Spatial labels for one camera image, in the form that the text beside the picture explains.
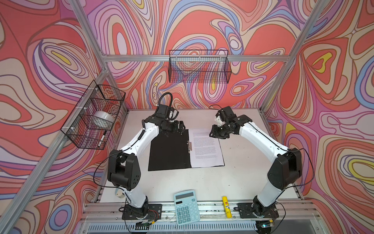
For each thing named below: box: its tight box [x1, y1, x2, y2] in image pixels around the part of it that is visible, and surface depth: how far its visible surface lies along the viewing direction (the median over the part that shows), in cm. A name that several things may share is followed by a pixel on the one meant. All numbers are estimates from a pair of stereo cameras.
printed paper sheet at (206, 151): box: [188, 128, 225, 169], surface depth 97 cm
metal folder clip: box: [186, 140, 193, 154], surface depth 100 cm
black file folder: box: [148, 129, 225, 172], surface depth 95 cm
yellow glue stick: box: [222, 195, 233, 219], surface depth 75 cm
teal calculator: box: [173, 189, 201, 226], surface depth 75 cm
